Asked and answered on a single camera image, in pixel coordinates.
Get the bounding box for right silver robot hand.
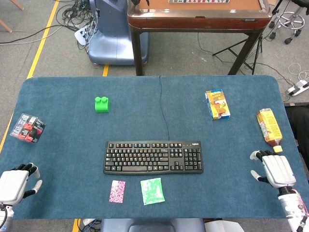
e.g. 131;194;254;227
250;149;297;189

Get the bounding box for blue grey robot chest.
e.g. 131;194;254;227
100;218;206;232

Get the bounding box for row of mahjong tiles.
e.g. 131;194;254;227
168;0;231;4

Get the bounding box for green white patterned packet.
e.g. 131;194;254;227
140;177;166;206

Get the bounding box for blue felt table mat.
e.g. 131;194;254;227
0;75;309;220

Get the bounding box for wooden furniture leg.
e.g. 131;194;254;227
10;0;25;11
0;19;13;33

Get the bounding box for brown tea bottle yellow label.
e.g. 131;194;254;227
256;108;283;153

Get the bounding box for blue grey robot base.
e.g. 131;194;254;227
87;0;149;66

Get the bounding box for white power strip with plugs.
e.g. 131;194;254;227
74;20;98;47

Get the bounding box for brown mahjong table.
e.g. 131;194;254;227
127;0;272;76

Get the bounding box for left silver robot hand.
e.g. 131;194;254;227
0;163;43;206

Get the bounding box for chrome stool wheeled base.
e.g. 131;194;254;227
268;0;305;45

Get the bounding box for tangled black cables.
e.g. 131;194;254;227
56;0;100;31

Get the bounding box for black computer keyboard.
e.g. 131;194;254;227
103;140;204;175

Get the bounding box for black red white box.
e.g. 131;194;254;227
10;113;46;145

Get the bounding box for black keyboard cable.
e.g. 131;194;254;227
158;75;170;142

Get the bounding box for green toy brick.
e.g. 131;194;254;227
94;96;111;114

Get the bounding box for orange blue snack box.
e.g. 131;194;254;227
205;89;231;121

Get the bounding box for pink white patterned packet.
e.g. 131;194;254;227
109;180;126;203

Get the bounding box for black tripod stand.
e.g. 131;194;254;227
212;36;264;75

